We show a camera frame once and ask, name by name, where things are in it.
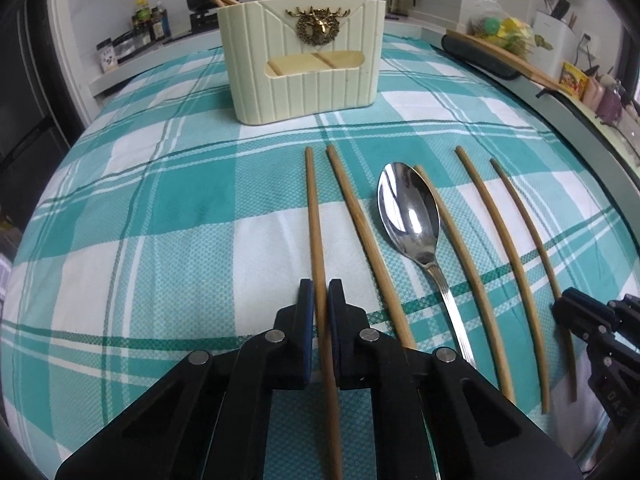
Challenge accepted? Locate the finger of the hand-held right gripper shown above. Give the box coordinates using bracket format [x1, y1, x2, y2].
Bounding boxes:
[552, 287, 640, 441]
[607, 296, 640, 348]

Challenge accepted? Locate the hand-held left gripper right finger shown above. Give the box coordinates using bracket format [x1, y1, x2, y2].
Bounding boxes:
[326, 279, 585, 480]

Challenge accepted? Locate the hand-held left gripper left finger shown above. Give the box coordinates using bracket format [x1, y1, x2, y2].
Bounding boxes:
[55, 279, 316, 480]

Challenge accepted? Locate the slender wooden chopstick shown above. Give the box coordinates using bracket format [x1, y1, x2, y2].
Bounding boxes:
[489, 158, 579, 403]
[304, 146, 346, 480]

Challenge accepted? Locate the bunch of wooden chopsticks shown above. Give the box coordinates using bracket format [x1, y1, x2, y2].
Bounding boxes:
[200, 0, 551, 413]

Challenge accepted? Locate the large steel spoon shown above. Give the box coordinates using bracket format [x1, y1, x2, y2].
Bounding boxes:
[377, 161, 477, 368]

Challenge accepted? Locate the cream utensil holder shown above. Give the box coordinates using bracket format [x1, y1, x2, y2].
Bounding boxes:
[216, 0, 386, 126]

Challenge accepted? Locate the teal plaid tablecloth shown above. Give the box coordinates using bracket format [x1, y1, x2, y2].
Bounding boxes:
[0, 25, 640, 480]

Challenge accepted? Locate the wooden cutting board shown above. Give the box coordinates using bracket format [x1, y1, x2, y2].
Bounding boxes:
[445, 29, 563, 92]

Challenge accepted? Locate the dark framed window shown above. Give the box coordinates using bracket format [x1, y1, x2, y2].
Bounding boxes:
[617, 20, 640, 111]

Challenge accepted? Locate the white utensil box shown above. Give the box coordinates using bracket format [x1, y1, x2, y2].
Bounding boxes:
[530, 7, 583, 78]

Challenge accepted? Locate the black tray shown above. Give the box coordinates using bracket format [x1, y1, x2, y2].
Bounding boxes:
[440, 35, 526, 81]

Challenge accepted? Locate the clear plastic bag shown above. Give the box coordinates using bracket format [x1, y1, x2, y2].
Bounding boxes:
[467, 0, 538, 56]

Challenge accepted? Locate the black glass gas stove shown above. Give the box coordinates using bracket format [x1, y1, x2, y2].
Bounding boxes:
[162, 7, 223, 43]

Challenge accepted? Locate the dark sauce bottle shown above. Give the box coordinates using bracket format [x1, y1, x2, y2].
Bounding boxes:
[150, 5, 171, 41]

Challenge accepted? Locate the small white label shaker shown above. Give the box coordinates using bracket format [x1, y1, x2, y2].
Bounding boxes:
[96, 40, 118, 72]

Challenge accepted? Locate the yellow cap oil bottle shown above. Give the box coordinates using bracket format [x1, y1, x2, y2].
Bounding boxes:
[132, 0, 151, 36]

